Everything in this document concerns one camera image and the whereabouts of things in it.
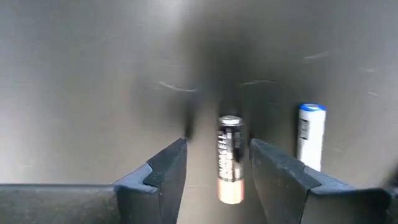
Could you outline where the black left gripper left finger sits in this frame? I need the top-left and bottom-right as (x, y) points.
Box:
(0, 138), (188, 224)

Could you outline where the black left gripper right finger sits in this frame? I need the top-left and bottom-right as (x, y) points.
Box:
(249, 138), (398, 224)

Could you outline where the black copper battery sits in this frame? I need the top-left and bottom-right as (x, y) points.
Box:
(216, 114), (246, 205)

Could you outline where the white battery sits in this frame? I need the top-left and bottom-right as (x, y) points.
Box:
(295, 103), (327, 172)

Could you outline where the black table mat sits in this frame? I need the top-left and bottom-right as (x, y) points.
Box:
(0, 0), (398, 224)

